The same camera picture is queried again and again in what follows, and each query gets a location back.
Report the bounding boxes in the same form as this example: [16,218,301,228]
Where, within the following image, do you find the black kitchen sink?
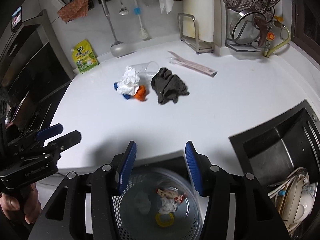
[229,100,319,188]

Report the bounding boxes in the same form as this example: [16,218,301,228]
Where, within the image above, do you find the red white snack wrapper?
[156,189,186,215]

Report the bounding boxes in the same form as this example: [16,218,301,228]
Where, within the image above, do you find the orange peel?
[134,85,147,102]

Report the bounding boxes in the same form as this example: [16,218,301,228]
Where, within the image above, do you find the stacked white dishes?
[268,167,318,237]

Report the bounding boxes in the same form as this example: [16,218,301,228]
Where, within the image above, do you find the orange dish cloth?
[57,0,89,23]

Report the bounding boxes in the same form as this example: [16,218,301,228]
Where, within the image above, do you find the steel pot lid rack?
[225,7,274,53]

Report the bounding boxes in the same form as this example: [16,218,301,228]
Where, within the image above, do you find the white blue bottle brush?
[134,0,150,40]

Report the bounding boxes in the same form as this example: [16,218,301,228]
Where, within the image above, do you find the yellow gas hose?
[262,17,292,58]

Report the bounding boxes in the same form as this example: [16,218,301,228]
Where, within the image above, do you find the glass pot lid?
[228,9,273,47]

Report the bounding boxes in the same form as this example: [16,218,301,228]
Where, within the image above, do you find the yellow green detergent pouch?
[71,40,99,74]

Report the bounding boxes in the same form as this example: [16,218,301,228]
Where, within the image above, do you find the person left hand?
[1,183,42,224]

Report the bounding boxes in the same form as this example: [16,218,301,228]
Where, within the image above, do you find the clear plastic cup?
[130,61,160,80]

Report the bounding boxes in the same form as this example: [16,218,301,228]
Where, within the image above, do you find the pink chopstick wrapper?
[168,51,217,77]

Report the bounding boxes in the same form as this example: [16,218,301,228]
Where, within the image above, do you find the grey mesh trash bin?
[112,168,202,239]

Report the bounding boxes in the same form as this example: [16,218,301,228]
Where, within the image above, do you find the steel ladle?
[101,0,130,57]

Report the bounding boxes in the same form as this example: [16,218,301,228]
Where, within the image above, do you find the small steel spoon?
[119,0,129,16]

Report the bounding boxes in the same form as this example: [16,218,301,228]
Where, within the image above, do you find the dark grey rag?
[151,67,189,105]

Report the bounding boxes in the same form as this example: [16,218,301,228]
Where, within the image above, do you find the black stove cooktop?
[1,25,71,141]

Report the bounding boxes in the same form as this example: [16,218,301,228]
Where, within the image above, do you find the white cutting board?
[183,0,214,42]

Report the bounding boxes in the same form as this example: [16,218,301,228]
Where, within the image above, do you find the white tissue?
[118,66,140,96]

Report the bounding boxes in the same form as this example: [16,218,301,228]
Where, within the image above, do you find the clear plastic bag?
[134,191,151,215]

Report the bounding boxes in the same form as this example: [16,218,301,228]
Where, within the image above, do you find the yellow plastic lid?
[155,213,175,228]

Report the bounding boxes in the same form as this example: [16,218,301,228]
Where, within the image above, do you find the steel cutting board rack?
[177,12,214,55]

